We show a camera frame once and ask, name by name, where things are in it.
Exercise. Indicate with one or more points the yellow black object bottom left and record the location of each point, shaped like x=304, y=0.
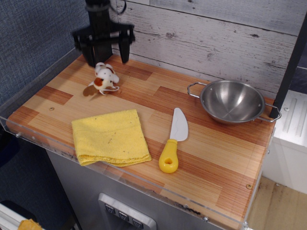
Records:
x=29, y=224

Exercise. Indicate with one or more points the steel bowl with handles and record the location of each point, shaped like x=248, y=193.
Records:
x=231, y=101

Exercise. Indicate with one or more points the white cabinet at right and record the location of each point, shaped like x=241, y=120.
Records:
x=286, y=162

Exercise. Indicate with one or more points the yellow folded cloth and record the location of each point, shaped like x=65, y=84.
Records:
x=115, y=138

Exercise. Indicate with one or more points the silver dispenser panel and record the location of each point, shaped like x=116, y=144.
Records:
x=119, y=216

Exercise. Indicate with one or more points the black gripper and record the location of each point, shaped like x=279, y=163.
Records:
x=102, y=31

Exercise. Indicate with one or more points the white brown plush animal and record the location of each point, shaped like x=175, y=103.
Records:
x=105, y=78

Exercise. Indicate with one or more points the toy knife yellow handle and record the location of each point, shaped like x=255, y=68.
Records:
x=168, y=161

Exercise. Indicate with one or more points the black frame post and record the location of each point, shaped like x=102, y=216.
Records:
x=102, y=53
x=290, y=70

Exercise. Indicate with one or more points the black left frame post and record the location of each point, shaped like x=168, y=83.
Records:
x=102, y=53

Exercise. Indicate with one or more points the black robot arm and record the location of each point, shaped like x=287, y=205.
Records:
x=98, y=5

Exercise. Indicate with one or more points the black right frame post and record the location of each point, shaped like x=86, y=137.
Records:
x=290, y=70

